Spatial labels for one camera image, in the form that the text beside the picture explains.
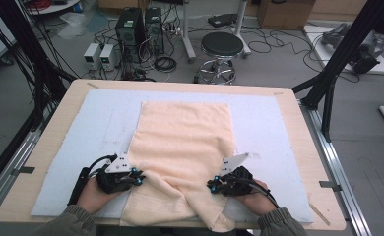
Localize flat black device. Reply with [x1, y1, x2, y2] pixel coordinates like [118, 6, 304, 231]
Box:
[207, 13, 238, 29]

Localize round white table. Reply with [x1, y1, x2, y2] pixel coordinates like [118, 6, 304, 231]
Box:
[26, 0, 81, 16]

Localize person's right hand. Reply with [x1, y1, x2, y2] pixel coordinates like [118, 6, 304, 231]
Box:
[235, 179, 278, 216]

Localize black frame with cables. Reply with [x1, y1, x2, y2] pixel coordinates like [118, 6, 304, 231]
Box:
[0, 0, 80, 132]

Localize white power supply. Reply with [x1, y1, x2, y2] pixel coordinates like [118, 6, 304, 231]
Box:
[99, 43, 119, 72]
[83, 42, 101, 71]

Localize cardboard box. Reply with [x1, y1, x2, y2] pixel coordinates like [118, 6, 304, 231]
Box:
[257, 0, 316, 31]

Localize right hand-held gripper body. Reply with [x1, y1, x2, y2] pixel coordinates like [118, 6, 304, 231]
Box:
[218, 152, 255, 198]

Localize aluminium rail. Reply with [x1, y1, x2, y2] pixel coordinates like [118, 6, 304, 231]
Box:
[0, 131, 43, 224]
[299, 99, 373, 236]

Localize person's left hand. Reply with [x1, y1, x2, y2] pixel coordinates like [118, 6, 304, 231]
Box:
[76, 178, 124, 214]

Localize beige terry towel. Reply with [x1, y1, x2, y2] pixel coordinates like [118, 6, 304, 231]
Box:
[119, 100, 237, 233]

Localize white grid mat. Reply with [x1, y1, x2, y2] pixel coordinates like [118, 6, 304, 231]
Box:
[31, 88, 315, 224]

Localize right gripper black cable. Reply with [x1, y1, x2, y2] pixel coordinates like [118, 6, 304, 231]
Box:
[242, 176, 280, 209]

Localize black round stool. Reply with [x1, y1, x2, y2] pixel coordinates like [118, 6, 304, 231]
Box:
[194, 31, 247, 86]

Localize large black computer tower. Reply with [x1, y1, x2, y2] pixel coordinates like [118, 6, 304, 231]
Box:
[114, 7, 147, 63]

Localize coiled black cable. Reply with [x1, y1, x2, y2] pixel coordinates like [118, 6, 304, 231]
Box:
[154, 56, 178, 73]

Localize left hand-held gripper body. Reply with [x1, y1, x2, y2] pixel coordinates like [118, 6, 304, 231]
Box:
[96, 153, 139, 195]

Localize slim black computer tower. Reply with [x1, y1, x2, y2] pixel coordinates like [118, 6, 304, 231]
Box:
[144, 7, 165, 55]

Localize grey machine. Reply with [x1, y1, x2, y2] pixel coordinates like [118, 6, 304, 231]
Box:
[321, 23, 384, 75]

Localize white stand leg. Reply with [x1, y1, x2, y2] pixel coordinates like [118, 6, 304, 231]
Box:
[233, 0, 252, 58]
[179, 0, 198, 63]

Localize white floor board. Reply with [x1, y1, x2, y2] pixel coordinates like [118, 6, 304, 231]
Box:
[302, 24, 384, 76]

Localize clear plastic sheet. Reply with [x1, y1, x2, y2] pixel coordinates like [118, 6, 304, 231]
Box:
[59, 12, 90, 40]

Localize black frame stand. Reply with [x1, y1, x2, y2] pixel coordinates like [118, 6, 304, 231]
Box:
[291, 0, 384, 142]

